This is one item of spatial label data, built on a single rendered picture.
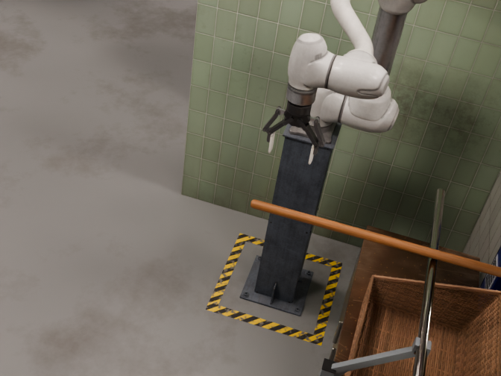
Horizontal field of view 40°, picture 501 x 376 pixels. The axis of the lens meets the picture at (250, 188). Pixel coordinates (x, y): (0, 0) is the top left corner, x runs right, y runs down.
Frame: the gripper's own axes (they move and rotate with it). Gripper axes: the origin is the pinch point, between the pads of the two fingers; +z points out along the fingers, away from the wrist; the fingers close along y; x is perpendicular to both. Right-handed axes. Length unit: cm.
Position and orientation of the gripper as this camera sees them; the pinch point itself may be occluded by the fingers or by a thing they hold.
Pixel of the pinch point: (290, 153)
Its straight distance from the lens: 222.4
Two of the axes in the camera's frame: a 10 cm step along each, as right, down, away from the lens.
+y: -9.4, -2.7, 1.8
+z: -1.1, 7.8, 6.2
